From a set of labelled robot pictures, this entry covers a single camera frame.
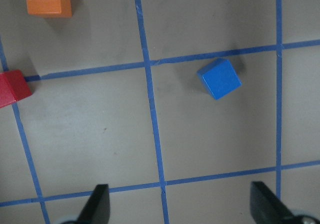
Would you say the orange wooden block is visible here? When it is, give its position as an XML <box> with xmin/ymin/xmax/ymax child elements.
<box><xmin>26</xmin><ymin>0</ymin><xmax>72</xmax><ymax>18</ymax></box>

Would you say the blue wooden block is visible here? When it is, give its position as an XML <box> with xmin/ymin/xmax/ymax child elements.
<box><xmin>197</xmin><ymin>58</ymin><xmax>242</xmax><ymax>100</ymax></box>

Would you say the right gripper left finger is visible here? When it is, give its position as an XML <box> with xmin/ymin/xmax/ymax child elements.
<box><xmin>76</xmin><ymin>184</ymin><xmax>110</xmax><ymax>224</ymax></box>

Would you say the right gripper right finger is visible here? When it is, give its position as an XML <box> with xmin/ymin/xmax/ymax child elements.
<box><xmin>249</xmin><ymin>181</ymin><xmax>297</xmax><ymax>224</ymax></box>

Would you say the red wooden block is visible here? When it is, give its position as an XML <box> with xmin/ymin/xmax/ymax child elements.
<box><xmin>0</xmin><ymin>69</ymin><xmax>32</xmax><ymax>108</ymax></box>

